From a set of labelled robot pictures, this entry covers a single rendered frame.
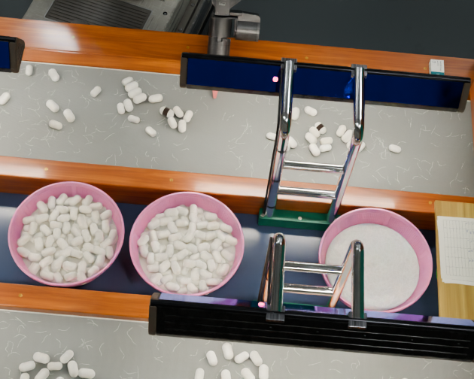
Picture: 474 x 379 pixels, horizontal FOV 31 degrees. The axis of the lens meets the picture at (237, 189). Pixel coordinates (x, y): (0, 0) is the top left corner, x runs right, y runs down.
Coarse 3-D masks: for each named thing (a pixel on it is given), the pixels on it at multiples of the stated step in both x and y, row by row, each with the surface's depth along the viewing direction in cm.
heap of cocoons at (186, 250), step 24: (168, 216) 206; (192, 216) 206; (216, 216) 207; (144, 240) 202; (168, 240) 205; (192, 240) 205; (216, 240) 203; (144, 264) 201; (168, 264) 200; (192, 264) 200; (216, 264) 202; (168, 288) 197; (192, 288) 197
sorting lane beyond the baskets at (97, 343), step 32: (0, 320) 192; (32, 320) 192; (64, 320) 192; (96, 320) 193; (128, 320) 193; (0, 352) 188; (32, 352) 189; (64, 352) 189; (96, 352) 189; (128, 352) 190; (160, 352) 190; (192, 352) 190; (288, 352) 192; (320, 352) 192
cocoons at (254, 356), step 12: (228, 348) 189; (36, 360) 186; (48, 360) 187; (60, 360) 187; (216, 360) 188; (240, 360) 188; (252, 360) 189; (48, 372) 185; (72, 372) 185; (84, 372) 185; (228, 372) 187; (264, 372) 187
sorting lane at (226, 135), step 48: (48, 96) 220; (96, 96) 221; (192, 96) 222; (240, 96) 223; (0, 144) 213; (48, 144) 214; (96, 144) 214; (144, 144) 215; (192, 144) 216; (240, 144) 216; (336, 144) 218; (384, 144) 218; (432, 144) 219; (432, 192) 213
